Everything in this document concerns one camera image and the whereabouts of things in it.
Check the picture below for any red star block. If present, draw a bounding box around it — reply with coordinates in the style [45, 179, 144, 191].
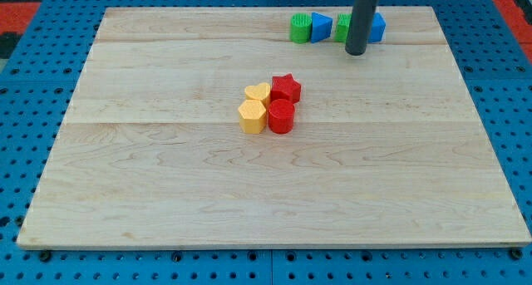
[271, 73, 302, 103]

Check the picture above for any red cylinder block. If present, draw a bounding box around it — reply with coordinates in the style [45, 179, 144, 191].
[268, 99, 295, 134]

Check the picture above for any yellow hexagon block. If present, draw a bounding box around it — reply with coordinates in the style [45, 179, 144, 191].
[238, 100, 267, 134]

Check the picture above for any yellow heart block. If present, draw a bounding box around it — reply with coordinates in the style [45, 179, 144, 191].
[244, 82, 271, 108]

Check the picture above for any light wooden board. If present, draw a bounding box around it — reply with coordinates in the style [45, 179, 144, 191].
[17, 7, 531, 250]

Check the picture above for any green cylinder block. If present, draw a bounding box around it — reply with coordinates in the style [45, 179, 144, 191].
[289, 12, 312, 43]

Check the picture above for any blue triangle block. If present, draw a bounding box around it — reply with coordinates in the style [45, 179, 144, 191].
[310, 12, 333, 43]

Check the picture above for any green block behind rod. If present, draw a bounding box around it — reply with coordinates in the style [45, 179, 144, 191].
[334, 13, 352, 42]

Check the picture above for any blue block behind rod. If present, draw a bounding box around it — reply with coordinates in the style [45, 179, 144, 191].
[367, 12, 387, 43]

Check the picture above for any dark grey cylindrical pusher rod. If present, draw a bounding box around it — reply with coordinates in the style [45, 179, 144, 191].
[345, 0, 378, 56]

